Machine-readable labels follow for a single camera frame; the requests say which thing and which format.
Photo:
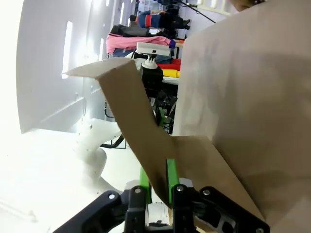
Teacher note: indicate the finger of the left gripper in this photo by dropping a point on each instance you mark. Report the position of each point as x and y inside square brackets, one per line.
[161, 117]

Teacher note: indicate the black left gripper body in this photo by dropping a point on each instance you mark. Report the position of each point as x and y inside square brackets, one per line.
[170, 104]

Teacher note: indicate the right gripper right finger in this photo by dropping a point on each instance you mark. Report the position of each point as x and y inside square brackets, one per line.
[206, 211]

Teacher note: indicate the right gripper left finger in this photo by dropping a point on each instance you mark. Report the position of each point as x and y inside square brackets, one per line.
[116, 213]

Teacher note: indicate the brown cardboard box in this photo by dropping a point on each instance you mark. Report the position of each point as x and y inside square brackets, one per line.
[243, 97]

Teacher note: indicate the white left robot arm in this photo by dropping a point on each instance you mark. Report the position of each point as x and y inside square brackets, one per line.
[94, 140]

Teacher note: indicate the yellow cloth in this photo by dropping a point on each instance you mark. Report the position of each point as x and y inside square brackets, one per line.
[171, 73]

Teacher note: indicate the red cloth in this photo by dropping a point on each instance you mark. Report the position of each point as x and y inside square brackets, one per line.
[171, 65]

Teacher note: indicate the pink cloth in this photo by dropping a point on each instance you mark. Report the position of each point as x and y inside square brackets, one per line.
[126, 43]

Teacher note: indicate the dark clothing pile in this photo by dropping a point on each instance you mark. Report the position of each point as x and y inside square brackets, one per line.
[131, 31]

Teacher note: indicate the person in blue red top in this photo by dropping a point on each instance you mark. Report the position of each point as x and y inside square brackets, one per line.
[155, 19]

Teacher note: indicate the black tripod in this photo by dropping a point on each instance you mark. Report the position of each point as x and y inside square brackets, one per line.
[194, 11]

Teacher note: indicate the black and white camera mount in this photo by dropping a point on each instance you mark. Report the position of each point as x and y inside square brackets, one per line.
[151, 75]

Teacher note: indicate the white camera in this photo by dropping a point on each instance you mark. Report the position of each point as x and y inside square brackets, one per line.
[153, 49]

